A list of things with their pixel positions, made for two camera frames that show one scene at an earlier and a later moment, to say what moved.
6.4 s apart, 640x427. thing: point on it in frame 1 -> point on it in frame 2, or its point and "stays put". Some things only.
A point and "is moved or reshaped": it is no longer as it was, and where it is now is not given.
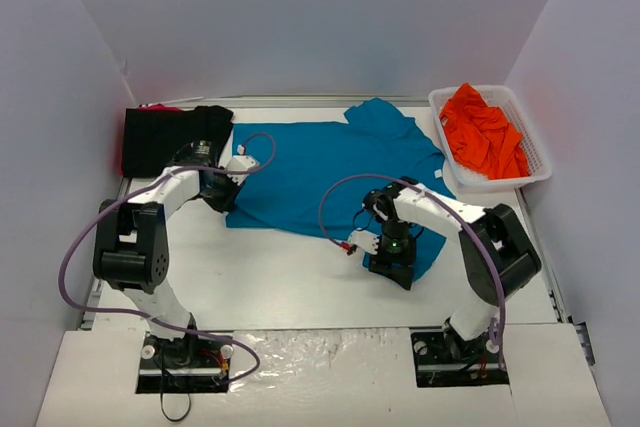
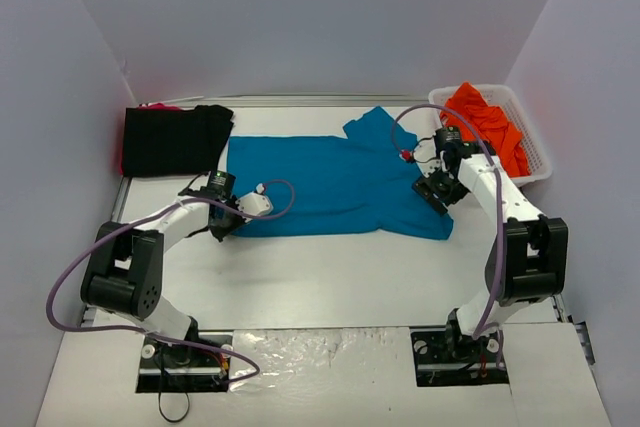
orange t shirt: x=480 y=136 stays put
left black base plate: x=193 y=363 stays put
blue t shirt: x=354 y=175 is moved or reshaped
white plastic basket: x=468 y=180 stays put
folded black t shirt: x=153 y=137 stays put
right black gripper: x=391 y=269 -> x=431 y=195
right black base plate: x=442 y=358 stays put
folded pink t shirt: x=157 y=107 stays put
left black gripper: x=220 y=195 -> x=220 y=229
